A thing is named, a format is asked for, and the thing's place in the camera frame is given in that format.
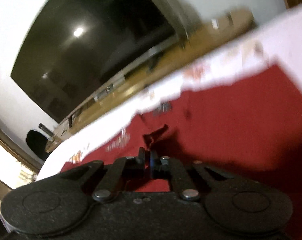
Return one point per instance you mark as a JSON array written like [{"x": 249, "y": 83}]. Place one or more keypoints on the black curved television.
[{"x": 75, "y": 46}]

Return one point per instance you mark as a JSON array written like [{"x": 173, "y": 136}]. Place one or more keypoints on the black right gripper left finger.
[{"x": 55, "y": 205}]

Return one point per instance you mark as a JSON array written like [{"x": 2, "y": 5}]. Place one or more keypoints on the wooden window frame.
[{"x": 11, "y": 147}]

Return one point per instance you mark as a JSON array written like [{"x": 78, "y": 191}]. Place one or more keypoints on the red knitted garment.
[{"x": 251, "y": 129}]

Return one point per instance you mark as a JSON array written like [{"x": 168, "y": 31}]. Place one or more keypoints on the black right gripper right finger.
[{"x": 231, "y": 201}]

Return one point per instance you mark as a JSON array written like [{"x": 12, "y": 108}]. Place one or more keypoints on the grey cylindrical lamp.
[{"x": 174, "y": 13}]

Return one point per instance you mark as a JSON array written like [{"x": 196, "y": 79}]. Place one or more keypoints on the silver set-top box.
[{"x": 102, "y": 93}]

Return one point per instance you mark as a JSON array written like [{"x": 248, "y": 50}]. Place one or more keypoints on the black remote control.
[{"x": 45, "y": 129}]

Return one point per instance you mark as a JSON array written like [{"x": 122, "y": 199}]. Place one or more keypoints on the white floral bed sheet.
[{"x": 278, "y": 40}]

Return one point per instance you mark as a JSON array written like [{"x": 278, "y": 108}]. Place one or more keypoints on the wooden tv stand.
[{"x": 207, "y": 37}]

